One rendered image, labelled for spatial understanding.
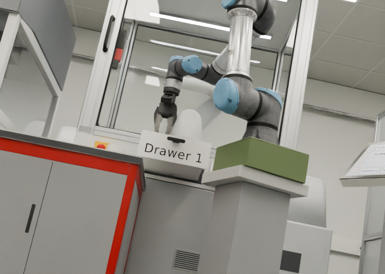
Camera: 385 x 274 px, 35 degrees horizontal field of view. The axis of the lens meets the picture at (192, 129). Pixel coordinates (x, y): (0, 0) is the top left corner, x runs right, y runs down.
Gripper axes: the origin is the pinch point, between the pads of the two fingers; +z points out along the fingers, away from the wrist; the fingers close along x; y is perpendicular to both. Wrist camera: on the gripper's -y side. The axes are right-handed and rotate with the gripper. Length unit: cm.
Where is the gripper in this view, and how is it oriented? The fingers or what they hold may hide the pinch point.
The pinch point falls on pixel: (161, 133)
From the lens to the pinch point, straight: 257.3
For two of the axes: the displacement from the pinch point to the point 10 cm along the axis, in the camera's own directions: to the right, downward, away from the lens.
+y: 0.3, 2.6, 9.6
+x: -9.8, -1.8, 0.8
